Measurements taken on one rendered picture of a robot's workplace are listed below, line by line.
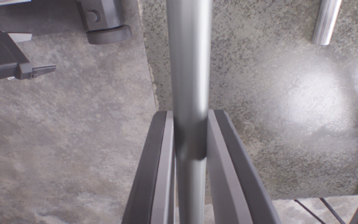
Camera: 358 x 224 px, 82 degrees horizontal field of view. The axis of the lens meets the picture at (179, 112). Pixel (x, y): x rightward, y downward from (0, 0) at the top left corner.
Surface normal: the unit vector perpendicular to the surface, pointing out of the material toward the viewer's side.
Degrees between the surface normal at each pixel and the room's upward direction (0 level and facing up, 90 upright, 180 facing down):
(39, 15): 0
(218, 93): 0
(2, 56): 75
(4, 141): 0
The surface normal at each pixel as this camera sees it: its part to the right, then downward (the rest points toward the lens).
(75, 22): 0.00, 0.51
